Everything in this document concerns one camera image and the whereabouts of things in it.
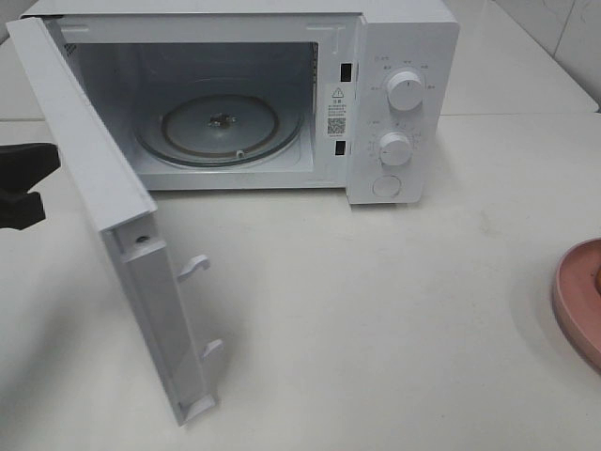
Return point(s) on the upper white power knob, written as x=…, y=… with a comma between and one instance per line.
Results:
x=405, y=89

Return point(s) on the white warning label sticker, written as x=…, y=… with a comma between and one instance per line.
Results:
x=336, y=105

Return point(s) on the white microwave oven body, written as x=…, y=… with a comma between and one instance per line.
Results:
x=123, y=47

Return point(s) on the white timer knob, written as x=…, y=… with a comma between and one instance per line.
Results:
x=395, y=149

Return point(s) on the burger with lettuce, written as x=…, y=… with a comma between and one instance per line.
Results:
x=597, y=281

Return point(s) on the round white door button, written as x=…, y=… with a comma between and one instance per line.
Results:
x=387, y=186

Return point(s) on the pink round plate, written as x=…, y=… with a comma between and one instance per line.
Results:
x=575, y=301

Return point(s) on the glass microwave turntable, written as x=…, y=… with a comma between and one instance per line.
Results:
x=218, y=122

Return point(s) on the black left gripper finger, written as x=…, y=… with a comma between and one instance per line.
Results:
x=24, y=165
x=20, y=210

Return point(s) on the white microwave door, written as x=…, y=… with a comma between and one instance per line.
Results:
x=122, y=212

